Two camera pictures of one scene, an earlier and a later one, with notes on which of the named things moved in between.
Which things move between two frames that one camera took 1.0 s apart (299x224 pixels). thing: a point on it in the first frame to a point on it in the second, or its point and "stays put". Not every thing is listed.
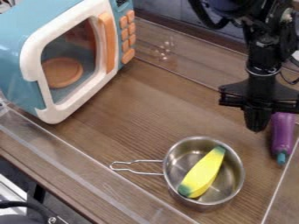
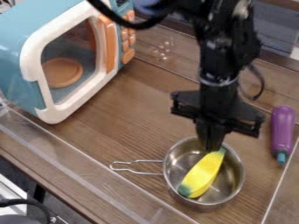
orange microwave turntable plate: (63, 72) stays put
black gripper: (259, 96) to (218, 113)
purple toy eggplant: (283, 134) stays put
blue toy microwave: (63, 47) stays put
